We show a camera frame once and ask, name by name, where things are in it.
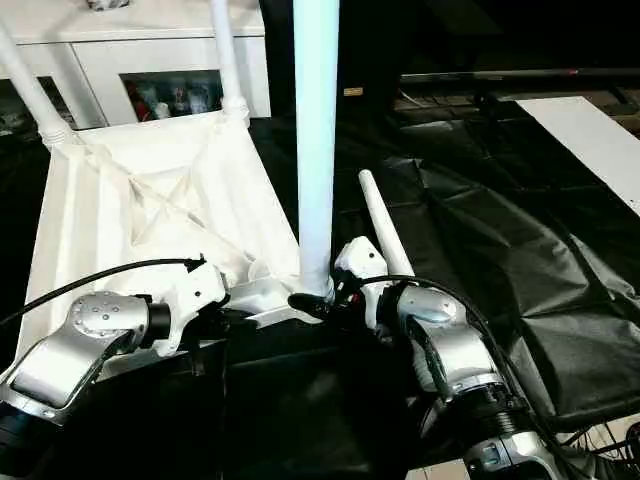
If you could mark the small tan label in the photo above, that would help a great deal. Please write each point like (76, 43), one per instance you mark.
(353, 92)

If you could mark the white printed carton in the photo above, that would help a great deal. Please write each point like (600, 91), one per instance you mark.
(181, 100)

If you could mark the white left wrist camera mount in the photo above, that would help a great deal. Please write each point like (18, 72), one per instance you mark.
(192, 295)

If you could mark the white cabinet with glass doors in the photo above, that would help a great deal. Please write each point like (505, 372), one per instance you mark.
(150, 55)

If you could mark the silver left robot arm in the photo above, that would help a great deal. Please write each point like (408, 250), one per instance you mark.
(75, 345)

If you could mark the small red figure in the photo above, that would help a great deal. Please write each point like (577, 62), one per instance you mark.
(134, 100)

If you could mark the black horizontal bar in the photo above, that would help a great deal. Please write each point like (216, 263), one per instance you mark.
(525, 75)

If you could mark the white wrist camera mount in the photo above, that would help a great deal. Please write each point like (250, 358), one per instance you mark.
(367, 260)
(192, 295)

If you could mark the white plastic table top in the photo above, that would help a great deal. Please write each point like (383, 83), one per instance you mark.
(150, 190)

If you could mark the white mug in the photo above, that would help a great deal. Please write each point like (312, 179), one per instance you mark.
(198, 104)

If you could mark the black plastic mat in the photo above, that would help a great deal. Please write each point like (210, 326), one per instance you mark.
(500, 225)

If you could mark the tall black cabinet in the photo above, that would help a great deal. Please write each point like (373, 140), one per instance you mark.
(370, 45)

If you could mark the white plastic table leg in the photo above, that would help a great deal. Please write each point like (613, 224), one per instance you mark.
(316, 125)
(385, 220)
(35, 90)
(227, 60)

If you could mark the small white cup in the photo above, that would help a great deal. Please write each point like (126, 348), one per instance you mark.
(161, 110)

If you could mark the white flat board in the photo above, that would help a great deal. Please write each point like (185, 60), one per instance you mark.
(585, 140)

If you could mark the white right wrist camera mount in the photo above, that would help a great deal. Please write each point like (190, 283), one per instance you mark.
(367, 260)

